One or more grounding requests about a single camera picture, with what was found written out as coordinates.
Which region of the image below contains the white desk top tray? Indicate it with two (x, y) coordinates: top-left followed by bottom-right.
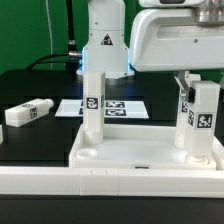
(69, 124), (224, 171)

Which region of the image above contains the black cable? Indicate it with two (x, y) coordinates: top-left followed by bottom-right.
(25, 0), (83, 71)

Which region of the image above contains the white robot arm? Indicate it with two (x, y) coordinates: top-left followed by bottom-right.
(78, 0), (224, 102)

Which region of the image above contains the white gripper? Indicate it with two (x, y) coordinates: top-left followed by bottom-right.
(130, 9), (224, 102)

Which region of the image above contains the white L-shaped fence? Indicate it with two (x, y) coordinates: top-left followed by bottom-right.
(0, 129), (224, 199)

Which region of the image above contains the white marker sheet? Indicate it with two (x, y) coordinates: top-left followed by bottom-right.
(55, 99), (149, 119)

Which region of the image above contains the white cable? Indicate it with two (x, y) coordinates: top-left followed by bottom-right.
(45, 0), (54, 71)

